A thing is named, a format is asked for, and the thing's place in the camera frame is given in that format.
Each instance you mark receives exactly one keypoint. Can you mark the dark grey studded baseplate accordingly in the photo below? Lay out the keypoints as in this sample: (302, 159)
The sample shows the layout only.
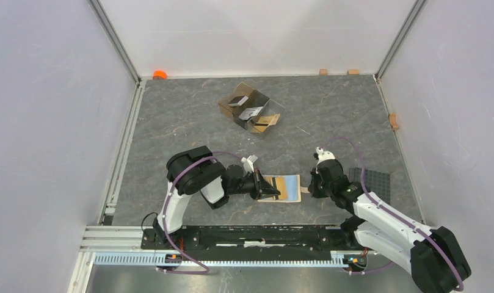
(377, 182)

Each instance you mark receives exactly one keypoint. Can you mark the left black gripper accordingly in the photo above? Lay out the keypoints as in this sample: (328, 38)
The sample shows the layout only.
(265, 188)

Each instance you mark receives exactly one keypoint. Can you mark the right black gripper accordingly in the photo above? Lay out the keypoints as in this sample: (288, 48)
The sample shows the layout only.
(312, 188)

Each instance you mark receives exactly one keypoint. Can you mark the curved wooden block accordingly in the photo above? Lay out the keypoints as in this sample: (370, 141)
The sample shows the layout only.
(392, 117)

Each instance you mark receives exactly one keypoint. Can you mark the black and white card stack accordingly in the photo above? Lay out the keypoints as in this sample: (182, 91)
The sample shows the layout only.
(238, 101)

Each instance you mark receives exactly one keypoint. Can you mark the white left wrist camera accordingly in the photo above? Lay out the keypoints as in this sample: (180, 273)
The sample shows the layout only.
(248, 163)

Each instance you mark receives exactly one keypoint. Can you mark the small wooden block right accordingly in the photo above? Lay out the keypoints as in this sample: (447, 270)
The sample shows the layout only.
(353, 72)

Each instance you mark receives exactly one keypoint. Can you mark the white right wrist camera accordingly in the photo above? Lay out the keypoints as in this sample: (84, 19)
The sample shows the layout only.
(322, 155)

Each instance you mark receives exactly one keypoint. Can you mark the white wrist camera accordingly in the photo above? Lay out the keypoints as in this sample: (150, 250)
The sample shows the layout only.
(322, 155)
(248, 163)

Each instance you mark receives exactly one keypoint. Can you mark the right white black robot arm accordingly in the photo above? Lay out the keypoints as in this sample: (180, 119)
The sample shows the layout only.
(432, 256)

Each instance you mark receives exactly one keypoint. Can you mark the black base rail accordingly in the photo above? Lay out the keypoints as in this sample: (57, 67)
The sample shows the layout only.
(255, 243)

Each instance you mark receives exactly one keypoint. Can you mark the orange round cap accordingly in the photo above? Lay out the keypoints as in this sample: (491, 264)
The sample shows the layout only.
(159, 74)

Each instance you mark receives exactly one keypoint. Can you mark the beige leather card holder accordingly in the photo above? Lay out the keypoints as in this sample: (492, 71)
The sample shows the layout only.
(289, 187)

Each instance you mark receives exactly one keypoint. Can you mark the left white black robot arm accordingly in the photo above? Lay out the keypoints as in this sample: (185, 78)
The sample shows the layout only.
(198, 171)

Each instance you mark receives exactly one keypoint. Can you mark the gold VIP card stack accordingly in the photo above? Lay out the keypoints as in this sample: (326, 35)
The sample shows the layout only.
(264, 123)

